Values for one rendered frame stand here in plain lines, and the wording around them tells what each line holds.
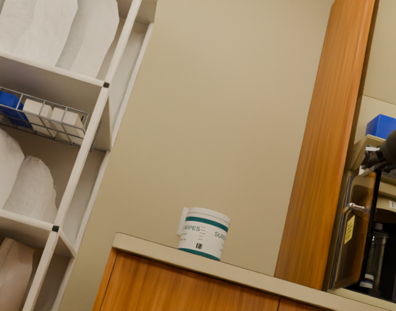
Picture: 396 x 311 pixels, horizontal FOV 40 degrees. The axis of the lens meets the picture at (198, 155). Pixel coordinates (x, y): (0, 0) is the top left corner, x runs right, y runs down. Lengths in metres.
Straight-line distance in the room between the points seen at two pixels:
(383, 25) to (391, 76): 0.21
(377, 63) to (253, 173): 0.66
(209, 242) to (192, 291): 0.17
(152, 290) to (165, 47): 1.29
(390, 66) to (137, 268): 1.24
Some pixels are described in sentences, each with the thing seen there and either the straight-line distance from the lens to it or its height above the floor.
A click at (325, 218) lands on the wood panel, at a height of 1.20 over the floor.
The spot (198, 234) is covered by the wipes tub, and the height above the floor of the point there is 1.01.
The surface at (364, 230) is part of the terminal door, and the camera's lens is 1.60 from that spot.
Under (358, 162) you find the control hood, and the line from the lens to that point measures 1.92.
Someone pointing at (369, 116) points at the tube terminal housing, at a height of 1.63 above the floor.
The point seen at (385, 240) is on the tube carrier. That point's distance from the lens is 2.01.
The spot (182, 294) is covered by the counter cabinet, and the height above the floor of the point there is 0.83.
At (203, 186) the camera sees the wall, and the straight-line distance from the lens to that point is 2.23.
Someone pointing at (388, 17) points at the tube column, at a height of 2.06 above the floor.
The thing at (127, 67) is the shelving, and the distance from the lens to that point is 2.38.
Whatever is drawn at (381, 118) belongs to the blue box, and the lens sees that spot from 1.94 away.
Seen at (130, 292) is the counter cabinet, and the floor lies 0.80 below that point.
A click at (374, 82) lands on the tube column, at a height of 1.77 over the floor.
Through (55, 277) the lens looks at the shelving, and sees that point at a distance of 2.16.
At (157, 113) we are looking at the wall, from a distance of 2.31.
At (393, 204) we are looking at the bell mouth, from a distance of 2.01.
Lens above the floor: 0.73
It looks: 18 degrees up
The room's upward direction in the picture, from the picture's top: 16 degrees clockwise
